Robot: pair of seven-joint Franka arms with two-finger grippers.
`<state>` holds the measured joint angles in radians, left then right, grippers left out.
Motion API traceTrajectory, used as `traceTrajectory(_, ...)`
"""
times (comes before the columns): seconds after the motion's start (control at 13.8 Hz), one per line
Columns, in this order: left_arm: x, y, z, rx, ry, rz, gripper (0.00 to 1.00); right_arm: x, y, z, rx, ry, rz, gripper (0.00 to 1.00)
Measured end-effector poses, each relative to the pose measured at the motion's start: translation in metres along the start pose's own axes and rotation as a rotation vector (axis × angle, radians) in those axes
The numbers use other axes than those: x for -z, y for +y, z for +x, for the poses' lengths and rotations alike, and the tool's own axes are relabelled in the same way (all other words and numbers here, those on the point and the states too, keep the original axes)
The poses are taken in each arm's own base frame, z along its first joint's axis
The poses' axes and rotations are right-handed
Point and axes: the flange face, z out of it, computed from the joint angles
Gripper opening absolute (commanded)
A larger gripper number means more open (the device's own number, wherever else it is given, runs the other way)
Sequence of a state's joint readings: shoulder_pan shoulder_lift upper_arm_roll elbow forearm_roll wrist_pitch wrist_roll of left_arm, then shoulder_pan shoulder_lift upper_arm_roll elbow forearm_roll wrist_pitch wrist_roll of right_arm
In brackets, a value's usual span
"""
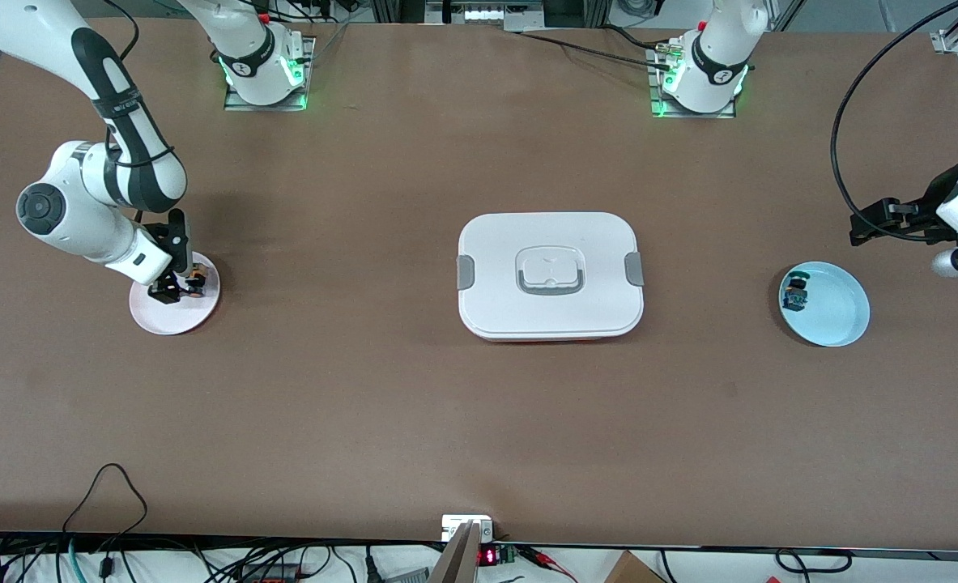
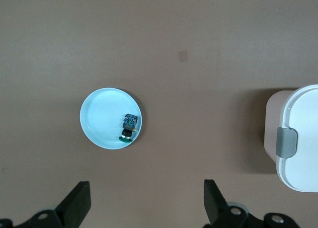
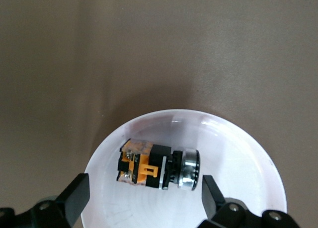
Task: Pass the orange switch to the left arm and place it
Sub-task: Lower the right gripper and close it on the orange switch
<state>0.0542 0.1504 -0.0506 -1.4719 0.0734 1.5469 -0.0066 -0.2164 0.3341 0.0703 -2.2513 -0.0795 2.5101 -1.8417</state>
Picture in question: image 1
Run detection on white lunch box grey clips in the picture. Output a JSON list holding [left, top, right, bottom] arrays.
[[456, 212, 645, 343]]

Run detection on brown cardboard box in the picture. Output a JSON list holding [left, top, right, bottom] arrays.
[[604, 551, 666, 583]]

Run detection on pink round plate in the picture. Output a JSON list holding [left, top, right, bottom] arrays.
[[129, 251, 222, 336]]

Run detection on light blue round plate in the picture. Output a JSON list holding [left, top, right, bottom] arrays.
[[778, 261, 871, 348]]

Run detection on blue black small part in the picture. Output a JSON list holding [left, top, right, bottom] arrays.
[[782, 274, 811, 313]]

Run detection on black power adapter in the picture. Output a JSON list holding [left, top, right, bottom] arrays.
[[236, 563, 301, 583]]

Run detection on black table edge trim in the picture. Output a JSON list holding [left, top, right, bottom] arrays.
[[0, 530, 958, 564]]

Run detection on white metal clamp block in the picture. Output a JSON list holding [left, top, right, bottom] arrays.
[[441, 515, 494, 543]]

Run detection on grey metal rack unit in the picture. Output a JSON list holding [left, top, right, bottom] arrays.
[[426, 0, 546, 32]]

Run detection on red clip test leads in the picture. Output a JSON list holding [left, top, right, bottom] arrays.
[[519, 547, 578, 583]]

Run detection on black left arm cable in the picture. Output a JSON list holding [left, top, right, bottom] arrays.
[[830, 0, 958, 242]]

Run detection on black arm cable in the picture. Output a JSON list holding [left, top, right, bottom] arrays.
[[104, 0, 141, 62], [830, 0, 958, 242]]

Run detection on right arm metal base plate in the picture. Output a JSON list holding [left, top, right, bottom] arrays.
[[224, 36, 317, 112]]

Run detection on thin black looped cable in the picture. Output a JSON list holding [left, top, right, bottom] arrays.
[[62, 463, 149, 539]]

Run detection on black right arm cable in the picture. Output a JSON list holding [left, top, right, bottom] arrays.
[[104, 0, 141, 62]]

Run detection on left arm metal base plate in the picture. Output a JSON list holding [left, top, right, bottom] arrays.
[[649, 40, 737, 120]]

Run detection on teal cable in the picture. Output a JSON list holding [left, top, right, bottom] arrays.
[[56, 538, 84, 583]]

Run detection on black base power cable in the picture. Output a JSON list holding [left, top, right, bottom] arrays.
[[519, 24, 674, 66]]

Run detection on black coiled cable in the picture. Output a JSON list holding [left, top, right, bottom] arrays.
[[774, 549, 854, 573]]

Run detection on aluminium camera mount bar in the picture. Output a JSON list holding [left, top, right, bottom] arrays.
[[426, 521, 481, 583]]

